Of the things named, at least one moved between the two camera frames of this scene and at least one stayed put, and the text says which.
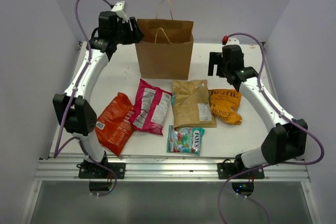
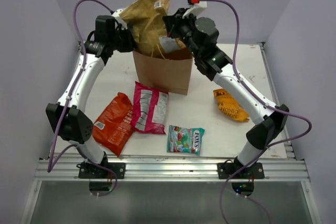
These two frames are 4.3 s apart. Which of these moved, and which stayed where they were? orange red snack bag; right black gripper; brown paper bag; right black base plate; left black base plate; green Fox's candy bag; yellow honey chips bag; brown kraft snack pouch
Moved: brown paper bag; brown kraft snack pouch; right black gripper; yellow honey chips bag
Stayed: right black base plate; green Fox's candy bag; left black base plate; orange red snack bag
